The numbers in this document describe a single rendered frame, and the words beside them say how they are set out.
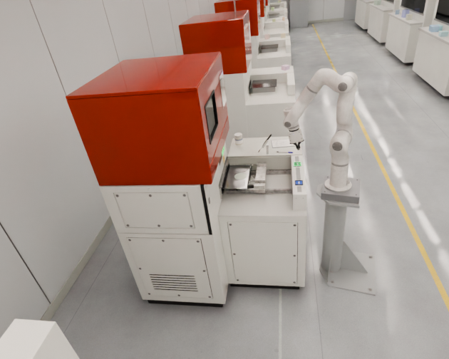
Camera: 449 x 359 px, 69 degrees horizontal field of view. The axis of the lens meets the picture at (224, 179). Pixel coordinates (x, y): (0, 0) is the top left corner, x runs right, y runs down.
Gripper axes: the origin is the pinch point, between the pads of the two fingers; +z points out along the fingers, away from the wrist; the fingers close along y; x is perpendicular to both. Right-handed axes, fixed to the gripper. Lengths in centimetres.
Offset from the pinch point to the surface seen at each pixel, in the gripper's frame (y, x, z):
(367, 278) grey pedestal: 32, -29, 119
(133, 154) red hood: -89, -66, -52
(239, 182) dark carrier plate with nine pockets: -49, -15, 12
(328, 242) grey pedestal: 8, -23, 79
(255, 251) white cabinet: -46, -46, 56
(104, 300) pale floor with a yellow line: -186, -63, 74
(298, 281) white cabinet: -21, -46, 94
